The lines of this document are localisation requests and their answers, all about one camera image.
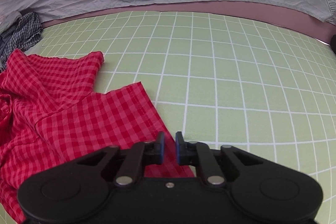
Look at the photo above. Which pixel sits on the green grid mat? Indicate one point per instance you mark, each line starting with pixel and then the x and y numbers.
pixel 218 80

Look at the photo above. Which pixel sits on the blue checkered garment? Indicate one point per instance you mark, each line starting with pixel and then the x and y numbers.
pixel 22 35

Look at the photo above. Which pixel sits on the red checkered shorts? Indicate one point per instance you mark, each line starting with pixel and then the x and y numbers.
pixel 51 114

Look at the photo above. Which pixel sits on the pink sheet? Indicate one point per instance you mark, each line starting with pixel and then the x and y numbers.
pixel 276 15

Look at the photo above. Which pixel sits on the grey t-shirt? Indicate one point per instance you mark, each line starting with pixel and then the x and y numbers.
pixel 10 20

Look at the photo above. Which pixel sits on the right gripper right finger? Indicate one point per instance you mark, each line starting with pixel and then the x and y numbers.
pixel 214 166

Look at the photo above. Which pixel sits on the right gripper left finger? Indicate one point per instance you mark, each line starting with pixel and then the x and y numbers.
pixel 124 167

